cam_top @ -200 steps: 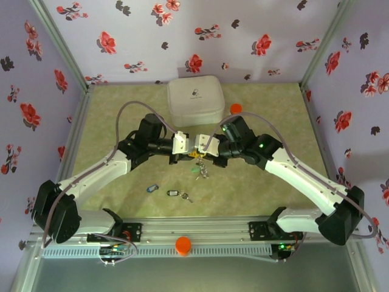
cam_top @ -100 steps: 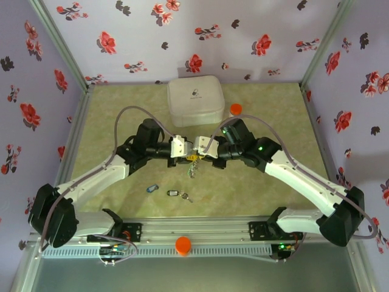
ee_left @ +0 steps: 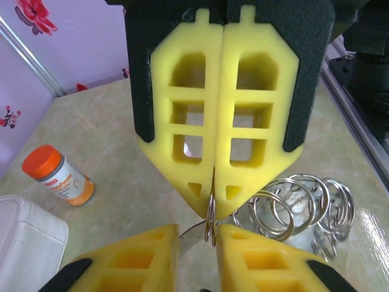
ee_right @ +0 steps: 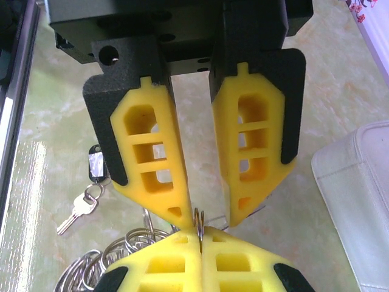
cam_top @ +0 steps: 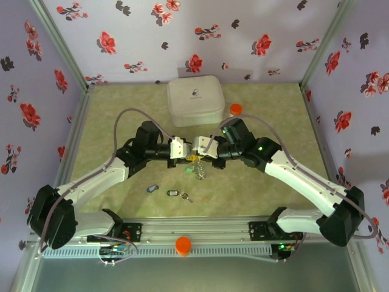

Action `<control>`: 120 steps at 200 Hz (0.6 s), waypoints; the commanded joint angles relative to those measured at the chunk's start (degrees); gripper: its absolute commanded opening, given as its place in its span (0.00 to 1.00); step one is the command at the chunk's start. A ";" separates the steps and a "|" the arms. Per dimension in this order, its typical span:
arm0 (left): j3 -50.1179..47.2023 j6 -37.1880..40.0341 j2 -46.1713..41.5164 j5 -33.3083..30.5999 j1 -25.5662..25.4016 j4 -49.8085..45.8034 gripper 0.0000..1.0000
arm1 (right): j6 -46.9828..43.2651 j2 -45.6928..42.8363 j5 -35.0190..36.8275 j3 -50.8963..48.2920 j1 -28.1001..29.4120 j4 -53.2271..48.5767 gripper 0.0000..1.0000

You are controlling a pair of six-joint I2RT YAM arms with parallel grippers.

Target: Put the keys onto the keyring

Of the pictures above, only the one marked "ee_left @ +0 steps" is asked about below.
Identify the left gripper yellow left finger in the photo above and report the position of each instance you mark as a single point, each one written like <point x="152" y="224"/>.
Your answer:
<point x="127" y="261"/>

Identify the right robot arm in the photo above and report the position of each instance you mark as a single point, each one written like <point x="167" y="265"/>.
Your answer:
<point x="370" y="76"/>

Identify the white zip case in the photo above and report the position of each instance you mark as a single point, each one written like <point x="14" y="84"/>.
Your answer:
<point x="27" y="243"/>

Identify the split steel keyring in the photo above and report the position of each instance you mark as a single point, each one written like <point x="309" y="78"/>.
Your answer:
<point x="210" y="210"/>

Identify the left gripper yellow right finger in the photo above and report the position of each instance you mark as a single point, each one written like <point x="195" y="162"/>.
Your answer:
<point x="273" y="267"/>

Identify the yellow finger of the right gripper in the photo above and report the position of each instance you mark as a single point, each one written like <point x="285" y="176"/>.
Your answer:
<point x="282" y="100"/>
<point x="164" y="97"/>

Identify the aluminium corner post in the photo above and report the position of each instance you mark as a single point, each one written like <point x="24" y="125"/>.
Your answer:
<point x="33" y="56"/>

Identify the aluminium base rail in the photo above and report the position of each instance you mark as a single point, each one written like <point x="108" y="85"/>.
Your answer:
<point x="364" y="146"/>

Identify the orange-capped pill bottle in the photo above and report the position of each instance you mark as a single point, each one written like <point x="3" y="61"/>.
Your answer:
<point x="54" y="176"/>

